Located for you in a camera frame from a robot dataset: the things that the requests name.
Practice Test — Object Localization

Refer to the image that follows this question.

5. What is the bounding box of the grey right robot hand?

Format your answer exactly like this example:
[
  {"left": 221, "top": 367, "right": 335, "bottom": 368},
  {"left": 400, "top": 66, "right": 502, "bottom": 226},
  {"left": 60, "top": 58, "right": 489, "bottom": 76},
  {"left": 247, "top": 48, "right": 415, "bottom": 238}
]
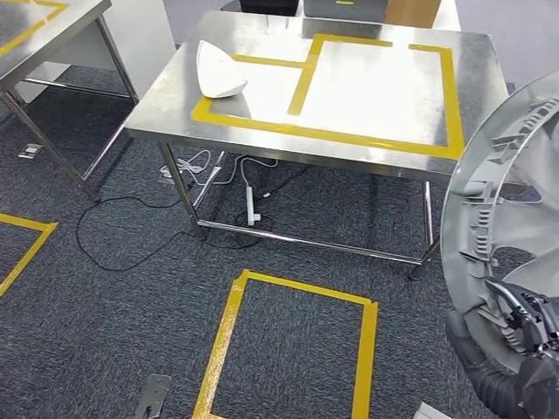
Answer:
[{"left": 484, "top": 277, "right": 559, "bottom": 419}]

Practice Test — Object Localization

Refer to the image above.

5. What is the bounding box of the grey plastic wheel hubcap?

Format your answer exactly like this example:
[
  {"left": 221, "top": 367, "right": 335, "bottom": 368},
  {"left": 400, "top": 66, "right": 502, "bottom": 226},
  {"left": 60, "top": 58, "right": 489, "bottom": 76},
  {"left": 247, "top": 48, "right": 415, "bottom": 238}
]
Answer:
[{"left": 440, "top": 70, "right": 559, "bottom": 374}]

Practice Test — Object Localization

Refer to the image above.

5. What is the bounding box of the yellow tape on workbench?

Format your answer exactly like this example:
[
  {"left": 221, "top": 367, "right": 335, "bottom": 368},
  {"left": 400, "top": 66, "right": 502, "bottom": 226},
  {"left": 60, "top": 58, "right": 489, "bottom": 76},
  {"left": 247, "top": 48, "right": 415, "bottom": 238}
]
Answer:
[{"left": 190, "top": 33, "right": 465, "bottom": 161}]

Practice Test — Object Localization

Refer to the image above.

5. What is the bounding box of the white plastic shell part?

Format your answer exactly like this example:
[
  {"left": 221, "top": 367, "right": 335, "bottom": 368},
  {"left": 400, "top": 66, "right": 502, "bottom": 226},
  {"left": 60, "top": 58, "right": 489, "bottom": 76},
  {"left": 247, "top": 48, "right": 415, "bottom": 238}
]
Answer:
[{"left": 195, "top": 38, "right": 249, "bottom": 100}]

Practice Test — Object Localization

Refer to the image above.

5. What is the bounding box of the stainless steel workbench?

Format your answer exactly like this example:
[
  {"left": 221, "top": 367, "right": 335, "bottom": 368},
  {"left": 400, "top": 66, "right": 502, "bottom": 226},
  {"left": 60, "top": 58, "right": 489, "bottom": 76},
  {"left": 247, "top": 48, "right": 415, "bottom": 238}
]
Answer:
[{"left": 124, "top": 10, "right": 511, "bottom": 283}]

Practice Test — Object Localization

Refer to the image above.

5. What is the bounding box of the brown cardboard box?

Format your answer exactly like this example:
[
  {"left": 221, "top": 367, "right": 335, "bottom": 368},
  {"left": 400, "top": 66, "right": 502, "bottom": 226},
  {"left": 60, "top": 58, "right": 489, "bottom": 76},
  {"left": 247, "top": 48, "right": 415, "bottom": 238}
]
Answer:
[{"left": 384, "top": 0, "right": 442, "bottom": 29}]

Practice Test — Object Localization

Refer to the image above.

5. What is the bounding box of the yellow floor tape square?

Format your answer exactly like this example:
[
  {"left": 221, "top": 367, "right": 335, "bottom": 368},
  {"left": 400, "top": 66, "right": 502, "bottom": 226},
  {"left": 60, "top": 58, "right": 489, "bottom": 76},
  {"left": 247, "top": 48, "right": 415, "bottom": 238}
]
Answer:
[
  {"left": 191, "top": 268, "right": 379, "bottom": 419},
  {"left": 0, "top": 212, "right": 59, "bottom": 300}
]

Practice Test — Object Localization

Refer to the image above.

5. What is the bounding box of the white power strip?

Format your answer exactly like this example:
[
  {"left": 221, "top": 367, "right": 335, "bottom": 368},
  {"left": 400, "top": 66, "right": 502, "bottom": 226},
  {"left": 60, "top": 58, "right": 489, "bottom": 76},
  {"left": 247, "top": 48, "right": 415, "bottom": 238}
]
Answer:
[{"left": 246, "top": 184, "right": 261, "bottom": 228}]

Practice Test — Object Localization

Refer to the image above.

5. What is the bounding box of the grey box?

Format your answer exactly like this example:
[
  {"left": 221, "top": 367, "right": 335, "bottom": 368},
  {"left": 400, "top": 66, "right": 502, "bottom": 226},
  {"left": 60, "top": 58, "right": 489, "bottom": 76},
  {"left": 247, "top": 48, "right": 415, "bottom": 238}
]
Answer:
[{"left": 303, "top": 0, "right": 390, "bottom": 23}]

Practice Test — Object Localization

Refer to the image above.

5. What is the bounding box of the robot left foot plate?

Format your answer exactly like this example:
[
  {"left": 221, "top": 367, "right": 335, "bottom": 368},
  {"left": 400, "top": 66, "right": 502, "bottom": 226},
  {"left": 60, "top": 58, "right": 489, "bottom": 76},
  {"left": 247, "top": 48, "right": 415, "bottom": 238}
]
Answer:
[{"left": 132, "top": 374, "right": 172, "bottom": 419}]

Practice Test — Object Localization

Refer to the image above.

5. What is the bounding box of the white partition panel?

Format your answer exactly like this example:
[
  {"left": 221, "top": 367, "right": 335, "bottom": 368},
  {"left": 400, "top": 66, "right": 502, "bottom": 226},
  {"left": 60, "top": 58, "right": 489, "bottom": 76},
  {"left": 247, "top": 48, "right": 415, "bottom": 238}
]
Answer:
[{"left": 13, "top": 0, "right": 178, "bottom": 106}]

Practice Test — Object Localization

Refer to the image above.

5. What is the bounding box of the stainless steel table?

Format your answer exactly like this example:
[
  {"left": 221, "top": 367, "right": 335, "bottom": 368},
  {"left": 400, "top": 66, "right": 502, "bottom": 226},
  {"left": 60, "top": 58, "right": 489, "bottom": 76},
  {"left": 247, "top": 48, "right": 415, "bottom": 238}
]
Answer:
[{"left": 0, "top": 0, "right": 141, "bottom": 203}]

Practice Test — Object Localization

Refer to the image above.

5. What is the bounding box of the yellow tape on table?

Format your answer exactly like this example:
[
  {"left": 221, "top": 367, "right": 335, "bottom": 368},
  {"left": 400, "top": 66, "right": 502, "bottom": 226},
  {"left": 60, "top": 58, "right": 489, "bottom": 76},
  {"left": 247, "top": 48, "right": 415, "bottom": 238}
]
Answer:
[{"left": 0, "top": 0, "right": 70, "bottom": 59}]

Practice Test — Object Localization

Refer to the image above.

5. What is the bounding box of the white power cable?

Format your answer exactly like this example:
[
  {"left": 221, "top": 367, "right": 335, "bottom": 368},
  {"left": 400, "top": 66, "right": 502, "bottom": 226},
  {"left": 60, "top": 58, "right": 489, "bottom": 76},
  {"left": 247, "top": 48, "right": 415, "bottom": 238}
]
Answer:
[{"left": 159, "top": 148, "right": 280, "bottom": 189}]

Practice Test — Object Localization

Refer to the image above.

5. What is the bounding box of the black floor cable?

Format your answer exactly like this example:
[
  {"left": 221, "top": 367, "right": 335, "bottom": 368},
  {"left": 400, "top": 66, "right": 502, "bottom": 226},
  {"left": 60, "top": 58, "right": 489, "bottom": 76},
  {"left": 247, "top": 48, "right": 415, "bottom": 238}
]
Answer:
[{"left": 76, "top": 164, "right": 308, "bottom": 273}]

